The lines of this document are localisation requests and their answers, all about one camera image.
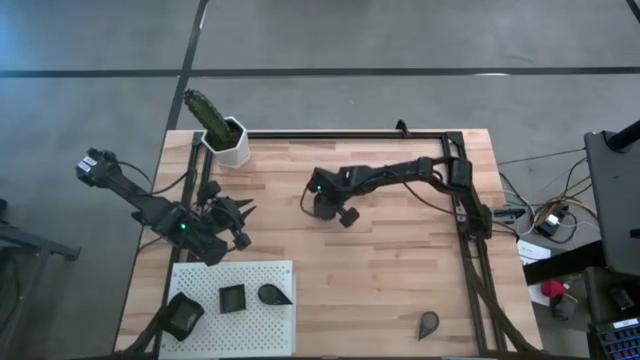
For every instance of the white paper sheet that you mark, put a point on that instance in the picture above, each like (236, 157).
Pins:
(532, 250)

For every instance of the white perforated riser shelf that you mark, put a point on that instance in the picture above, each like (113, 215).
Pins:
(260, 330)

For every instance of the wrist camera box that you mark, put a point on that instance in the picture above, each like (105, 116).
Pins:
(322, 180)
(183, 230)

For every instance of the black wavy square plate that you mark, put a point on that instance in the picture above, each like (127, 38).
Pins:
(182, 317)

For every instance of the small power adapter box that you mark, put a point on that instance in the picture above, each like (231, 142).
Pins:
(550, 222)

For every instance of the parts organizer box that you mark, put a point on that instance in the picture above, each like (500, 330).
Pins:
(620, 342)

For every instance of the red object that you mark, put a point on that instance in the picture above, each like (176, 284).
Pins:
(552, 288)

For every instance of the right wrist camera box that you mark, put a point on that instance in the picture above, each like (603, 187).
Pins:
(322, 180)

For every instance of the black stool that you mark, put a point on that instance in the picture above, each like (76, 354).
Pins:
(597, 285)

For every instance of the black aluminium table frame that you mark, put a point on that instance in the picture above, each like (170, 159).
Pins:
(350, 135)

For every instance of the black teardrop plate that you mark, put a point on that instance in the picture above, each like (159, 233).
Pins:
(429, 322)
(272, 295)

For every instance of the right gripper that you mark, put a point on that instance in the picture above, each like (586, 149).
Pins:
(327, 206)

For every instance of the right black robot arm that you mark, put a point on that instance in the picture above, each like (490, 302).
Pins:
(400, 172)

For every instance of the small black device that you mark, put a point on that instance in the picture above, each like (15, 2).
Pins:
(621, 298)

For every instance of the white hexagonal pot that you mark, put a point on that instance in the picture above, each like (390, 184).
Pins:
(235, 157)

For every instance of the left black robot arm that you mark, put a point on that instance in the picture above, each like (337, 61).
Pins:
(145, 202)

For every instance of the silver mounting bracket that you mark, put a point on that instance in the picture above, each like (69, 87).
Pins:
(461, 216)

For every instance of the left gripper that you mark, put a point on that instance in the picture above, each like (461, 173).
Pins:
(222, 215)

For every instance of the black floor stand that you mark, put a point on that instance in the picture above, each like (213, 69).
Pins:
(30, 244)

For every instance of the black tripod stand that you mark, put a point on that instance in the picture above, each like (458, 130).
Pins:
(625, 136)

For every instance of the green cactus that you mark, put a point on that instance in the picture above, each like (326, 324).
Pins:
(205, 112)

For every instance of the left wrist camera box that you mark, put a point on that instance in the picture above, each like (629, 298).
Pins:
(183, 230)

